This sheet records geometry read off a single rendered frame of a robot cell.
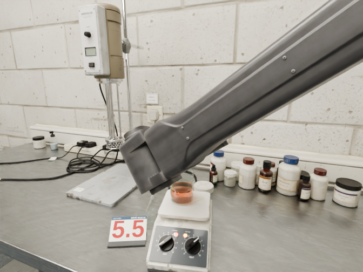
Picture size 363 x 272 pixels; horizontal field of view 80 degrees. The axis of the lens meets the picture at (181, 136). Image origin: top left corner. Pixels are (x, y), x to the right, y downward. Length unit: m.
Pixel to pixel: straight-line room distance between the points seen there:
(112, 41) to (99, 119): 0.60
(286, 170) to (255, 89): 0.64
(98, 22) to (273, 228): 0.76
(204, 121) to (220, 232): 0.46
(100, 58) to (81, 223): 0.49
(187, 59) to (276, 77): 0.83
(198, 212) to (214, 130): 0.35
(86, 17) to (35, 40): 0.84
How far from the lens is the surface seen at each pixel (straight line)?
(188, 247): 0.49
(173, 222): 0.53
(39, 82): 1.60
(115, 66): 0.78
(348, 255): 0.67
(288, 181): 0.83
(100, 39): 0.75
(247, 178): 0.82
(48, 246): 0.66
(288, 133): 0.96
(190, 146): 0.22
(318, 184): 0.84
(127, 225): 0.61
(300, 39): 0.19
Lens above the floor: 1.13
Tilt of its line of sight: 14 degrees down
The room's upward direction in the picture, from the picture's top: straight up
